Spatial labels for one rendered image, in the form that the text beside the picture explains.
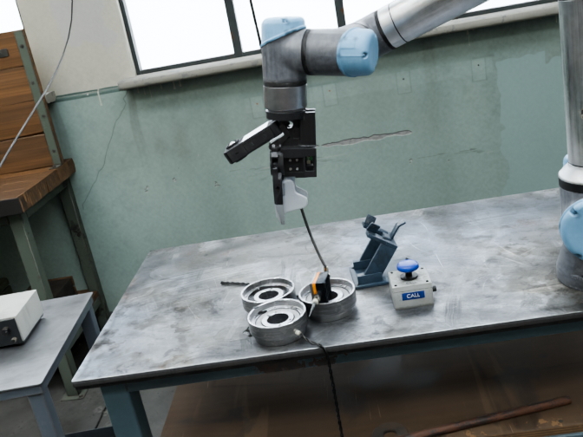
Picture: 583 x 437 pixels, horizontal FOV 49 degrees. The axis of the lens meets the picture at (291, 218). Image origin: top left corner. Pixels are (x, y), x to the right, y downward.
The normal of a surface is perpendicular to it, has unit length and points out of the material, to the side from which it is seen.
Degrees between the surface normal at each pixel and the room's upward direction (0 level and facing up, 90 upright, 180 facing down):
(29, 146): 90
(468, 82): 90
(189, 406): 0
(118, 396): 90
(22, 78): 90
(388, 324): 0
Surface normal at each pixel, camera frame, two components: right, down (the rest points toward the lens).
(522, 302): -0.17, -0.93
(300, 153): -0.04, 0.34
